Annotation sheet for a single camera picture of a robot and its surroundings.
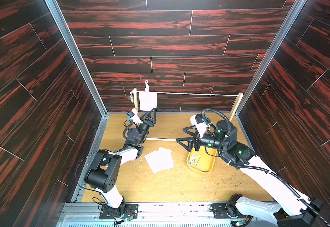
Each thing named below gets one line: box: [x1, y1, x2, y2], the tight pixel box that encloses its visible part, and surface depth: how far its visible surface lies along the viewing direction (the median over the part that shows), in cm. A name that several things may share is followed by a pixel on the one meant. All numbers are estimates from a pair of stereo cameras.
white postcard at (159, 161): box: [144, 149, 171, 175], surface depth 95 cm
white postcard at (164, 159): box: [156, 147, 175, 171], surface depth 95 cm
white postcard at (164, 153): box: [158, 146, 173, 160], surface depth 98 cm
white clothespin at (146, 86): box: [145, 79, 149, 95], surface depth 68 cm
